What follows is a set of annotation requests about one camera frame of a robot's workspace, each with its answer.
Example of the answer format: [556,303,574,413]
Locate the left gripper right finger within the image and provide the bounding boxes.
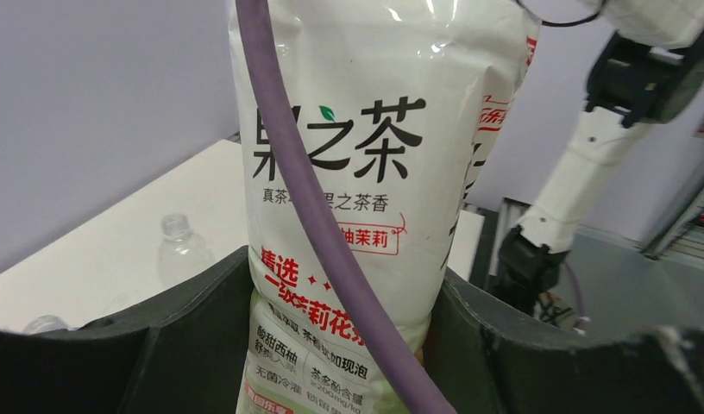
[426,271,704,413]

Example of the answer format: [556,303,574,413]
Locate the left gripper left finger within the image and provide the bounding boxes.
[0,247,254,413]

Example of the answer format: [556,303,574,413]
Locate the clear bottle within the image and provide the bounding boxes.
[157,213,217,288]
[22,315,72,335]

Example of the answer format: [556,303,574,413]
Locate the green orange label bottle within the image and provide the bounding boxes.
[229,1,539,413]

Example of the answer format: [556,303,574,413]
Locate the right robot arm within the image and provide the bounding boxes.
[490,0,704,315]

